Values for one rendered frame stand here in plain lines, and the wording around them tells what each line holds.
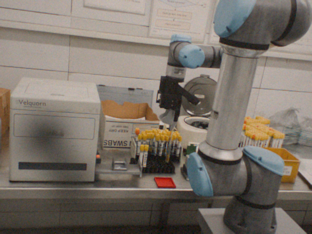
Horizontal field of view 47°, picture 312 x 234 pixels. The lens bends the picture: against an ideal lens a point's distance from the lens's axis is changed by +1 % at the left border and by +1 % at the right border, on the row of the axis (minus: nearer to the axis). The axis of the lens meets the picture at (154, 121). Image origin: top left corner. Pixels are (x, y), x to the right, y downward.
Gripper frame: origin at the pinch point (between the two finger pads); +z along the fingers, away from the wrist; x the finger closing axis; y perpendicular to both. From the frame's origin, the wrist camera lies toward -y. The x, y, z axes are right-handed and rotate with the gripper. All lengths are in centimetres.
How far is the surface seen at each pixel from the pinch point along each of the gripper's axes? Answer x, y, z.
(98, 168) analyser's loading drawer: 9.4, 28.1, 13.9
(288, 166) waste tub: 10.3, -47.5, 10.1
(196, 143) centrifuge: -15.3, -17.4, 12.4
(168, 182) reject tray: 12.0, 1.9, 17.5
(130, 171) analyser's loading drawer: 10.9, 16.6, 13.8
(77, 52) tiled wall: -52, 36, -17
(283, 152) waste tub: -2, -53, 9
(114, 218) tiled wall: -51, 9, 76
